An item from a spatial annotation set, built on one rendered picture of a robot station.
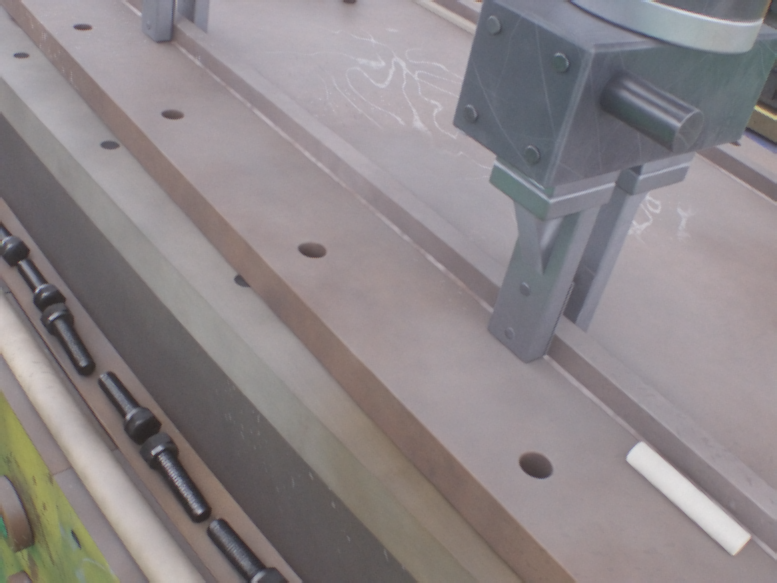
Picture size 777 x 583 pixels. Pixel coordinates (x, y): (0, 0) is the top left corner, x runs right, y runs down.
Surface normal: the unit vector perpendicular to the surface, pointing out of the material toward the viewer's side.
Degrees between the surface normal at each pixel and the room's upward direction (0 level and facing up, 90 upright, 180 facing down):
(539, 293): 90
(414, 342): 0
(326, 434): 90
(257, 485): 90
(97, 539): 0
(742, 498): 90
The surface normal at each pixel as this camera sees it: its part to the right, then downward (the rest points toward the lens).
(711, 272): 0.18, -0.79
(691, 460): -0.77, 0.25
